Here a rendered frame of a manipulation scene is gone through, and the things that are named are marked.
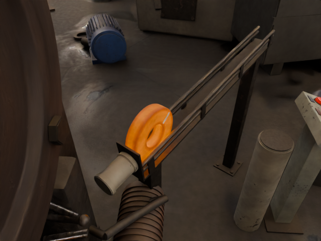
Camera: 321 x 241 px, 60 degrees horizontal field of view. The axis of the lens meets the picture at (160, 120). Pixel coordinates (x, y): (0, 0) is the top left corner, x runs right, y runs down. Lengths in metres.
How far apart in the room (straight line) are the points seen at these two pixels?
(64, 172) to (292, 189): 0.95
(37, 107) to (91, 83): 2.06
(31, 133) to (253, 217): 1.15
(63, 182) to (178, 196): 0.99
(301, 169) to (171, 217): 0.61
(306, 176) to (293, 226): 0.34
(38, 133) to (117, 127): 1.59
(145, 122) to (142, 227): 0.27
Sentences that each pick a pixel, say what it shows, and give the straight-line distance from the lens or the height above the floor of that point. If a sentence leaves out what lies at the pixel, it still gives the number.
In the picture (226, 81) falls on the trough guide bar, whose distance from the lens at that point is 0.92.
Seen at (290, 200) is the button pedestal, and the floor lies 0.18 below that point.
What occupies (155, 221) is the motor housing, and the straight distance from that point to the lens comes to 0.78.
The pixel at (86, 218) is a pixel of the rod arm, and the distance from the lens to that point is 0.34.
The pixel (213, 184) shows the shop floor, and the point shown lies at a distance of 1.51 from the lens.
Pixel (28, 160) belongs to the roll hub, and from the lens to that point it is 0.23.
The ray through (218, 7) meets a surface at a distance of 2.81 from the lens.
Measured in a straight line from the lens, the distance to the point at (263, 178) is 1.10.
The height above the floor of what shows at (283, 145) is 0.52.
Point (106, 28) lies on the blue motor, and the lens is 2.34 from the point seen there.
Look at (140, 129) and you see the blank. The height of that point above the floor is 0.76.
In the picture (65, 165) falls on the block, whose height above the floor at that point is 0.80.
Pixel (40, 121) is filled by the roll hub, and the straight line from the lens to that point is 0.23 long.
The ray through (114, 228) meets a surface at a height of 0.60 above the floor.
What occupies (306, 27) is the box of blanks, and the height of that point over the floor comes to 0.40.
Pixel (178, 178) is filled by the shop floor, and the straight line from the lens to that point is 1.51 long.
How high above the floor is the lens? 1.19
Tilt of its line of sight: 40 degrees down
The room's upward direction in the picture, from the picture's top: straight up
